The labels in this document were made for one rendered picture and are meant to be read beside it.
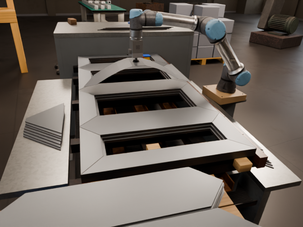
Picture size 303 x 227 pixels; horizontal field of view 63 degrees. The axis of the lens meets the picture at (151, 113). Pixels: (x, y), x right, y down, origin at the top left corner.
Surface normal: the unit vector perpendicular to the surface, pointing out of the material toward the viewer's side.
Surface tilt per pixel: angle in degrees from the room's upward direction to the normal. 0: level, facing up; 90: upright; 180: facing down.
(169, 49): 90
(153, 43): 90
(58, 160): 0
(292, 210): 0
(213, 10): 90
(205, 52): 90
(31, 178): 0
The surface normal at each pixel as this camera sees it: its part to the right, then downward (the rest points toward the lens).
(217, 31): 0.13, 0.40
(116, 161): 0.04, -0.88
